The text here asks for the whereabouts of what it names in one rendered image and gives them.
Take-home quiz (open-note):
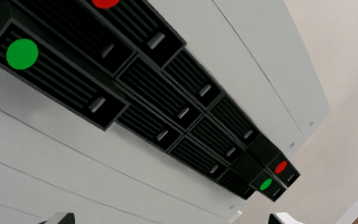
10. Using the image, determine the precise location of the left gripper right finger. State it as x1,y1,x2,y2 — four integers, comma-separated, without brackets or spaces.
268,212,303,224

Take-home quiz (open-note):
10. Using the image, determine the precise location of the white metal rack frame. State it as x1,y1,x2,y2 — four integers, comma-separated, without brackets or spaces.
0,0,331,224

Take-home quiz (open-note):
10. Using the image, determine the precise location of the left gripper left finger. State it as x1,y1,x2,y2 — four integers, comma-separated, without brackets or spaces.
38,211,75,224

